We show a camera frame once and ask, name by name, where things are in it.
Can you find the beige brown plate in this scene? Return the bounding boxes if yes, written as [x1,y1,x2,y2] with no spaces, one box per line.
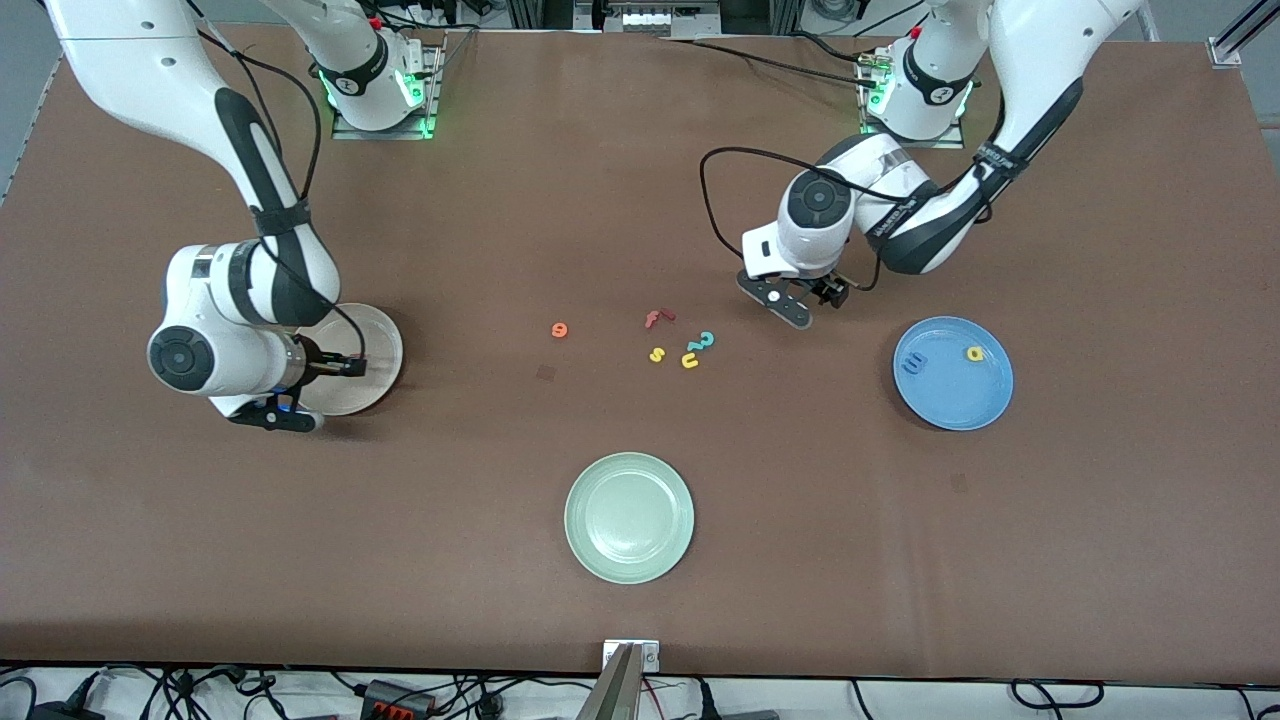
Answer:
[298,302,405,417]

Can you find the blue plate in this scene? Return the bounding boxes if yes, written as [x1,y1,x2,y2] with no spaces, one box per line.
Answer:
[892,316,1015,432]

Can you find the pale green plate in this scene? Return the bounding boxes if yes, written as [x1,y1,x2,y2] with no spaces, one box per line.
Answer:
[564,452,696,585]

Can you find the red black power strip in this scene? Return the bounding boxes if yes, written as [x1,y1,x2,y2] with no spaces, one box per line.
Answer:
[360,680,436,719]

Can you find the grey metal mast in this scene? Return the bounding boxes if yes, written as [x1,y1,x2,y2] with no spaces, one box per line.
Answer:
[577,643,643,720]

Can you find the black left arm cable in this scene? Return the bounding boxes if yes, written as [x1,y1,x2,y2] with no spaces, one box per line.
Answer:
[699,147,1001,293]

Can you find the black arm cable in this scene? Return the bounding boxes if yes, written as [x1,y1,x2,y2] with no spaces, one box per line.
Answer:
[699,147,1001,293]
[185,0,369,363]

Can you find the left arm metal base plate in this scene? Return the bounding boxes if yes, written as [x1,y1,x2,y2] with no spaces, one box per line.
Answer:
[858,45,967,151]

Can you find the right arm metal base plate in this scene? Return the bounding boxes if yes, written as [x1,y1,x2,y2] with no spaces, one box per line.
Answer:
[331,45,443,141]

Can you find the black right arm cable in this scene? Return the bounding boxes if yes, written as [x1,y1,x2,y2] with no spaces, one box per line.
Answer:
[185,0,369,363]

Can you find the long black table cable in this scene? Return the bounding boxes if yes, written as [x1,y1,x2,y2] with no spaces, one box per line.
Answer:
[660,36,881,91]

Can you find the short black table cable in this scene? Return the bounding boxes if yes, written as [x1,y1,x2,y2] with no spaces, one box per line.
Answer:
[788,30,866,63]

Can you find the silver table edge bracket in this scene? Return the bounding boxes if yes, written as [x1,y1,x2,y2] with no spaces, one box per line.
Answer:
[602,640,661,673]

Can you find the black looped floor cable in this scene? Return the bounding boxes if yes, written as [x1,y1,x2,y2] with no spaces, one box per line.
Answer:
[1010,680,1106,711]

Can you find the aluminium frame corner post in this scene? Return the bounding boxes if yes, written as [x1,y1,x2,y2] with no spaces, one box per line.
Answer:
[1207,0,1280,69]

